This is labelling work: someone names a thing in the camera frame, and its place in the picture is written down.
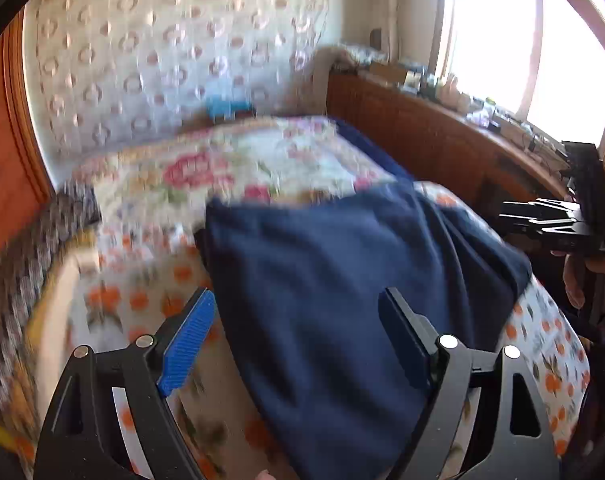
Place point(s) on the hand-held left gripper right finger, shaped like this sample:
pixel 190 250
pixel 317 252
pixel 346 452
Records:
pixel 407 345

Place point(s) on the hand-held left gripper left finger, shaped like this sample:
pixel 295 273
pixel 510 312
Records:
pixel 187 345

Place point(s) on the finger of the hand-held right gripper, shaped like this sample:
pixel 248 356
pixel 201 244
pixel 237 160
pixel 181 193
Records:
pixel 532 208
pixel 537 227

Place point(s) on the navy blue fleece garment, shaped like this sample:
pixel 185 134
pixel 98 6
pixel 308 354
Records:
pixel 332 285

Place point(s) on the person's right hand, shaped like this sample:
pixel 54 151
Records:
pixel 577 282

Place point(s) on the orange fruit print sheet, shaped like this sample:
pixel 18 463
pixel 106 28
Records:
pixel 132 300

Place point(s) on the wooden side cabinet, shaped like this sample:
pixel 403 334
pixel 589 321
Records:
pixel 432 145

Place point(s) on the clutter of small items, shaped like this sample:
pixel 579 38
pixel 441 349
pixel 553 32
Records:
pixel 457 100

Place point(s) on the navy blue bed sheet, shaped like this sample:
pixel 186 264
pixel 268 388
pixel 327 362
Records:
pixel 367 150

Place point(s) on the floral quilt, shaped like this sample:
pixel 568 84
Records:
pixel 207 170

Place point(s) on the dark sunflower patterned pillow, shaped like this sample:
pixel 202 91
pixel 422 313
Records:
pixel 22 280

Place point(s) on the bright window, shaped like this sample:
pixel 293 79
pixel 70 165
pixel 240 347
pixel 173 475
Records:
pixel 492 35

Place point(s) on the blue toy by curtain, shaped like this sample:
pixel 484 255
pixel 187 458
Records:
pixel 227 107

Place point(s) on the wooden headboard panel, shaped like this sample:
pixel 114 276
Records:
pixel 7 160

